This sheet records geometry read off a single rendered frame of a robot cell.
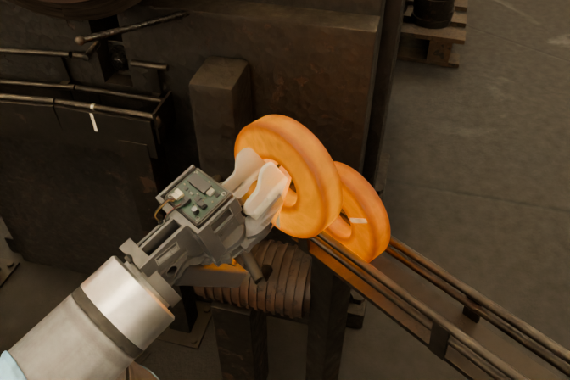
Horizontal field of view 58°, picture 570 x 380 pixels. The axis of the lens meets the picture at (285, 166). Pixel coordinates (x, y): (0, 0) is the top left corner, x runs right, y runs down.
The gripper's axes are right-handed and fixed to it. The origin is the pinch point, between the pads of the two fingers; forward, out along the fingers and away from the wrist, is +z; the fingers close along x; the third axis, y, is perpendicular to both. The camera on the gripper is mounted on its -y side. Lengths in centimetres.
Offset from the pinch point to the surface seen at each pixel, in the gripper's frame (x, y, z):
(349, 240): -5.2, -16.9, 3.1
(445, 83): 56, -123, 129
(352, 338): 7, -90, 7
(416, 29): 80, -112, 141
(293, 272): 5.0, -32.3, -1.9
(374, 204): -7.2, -10.3, 6.7
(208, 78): 27.2, -6.6, 8.3
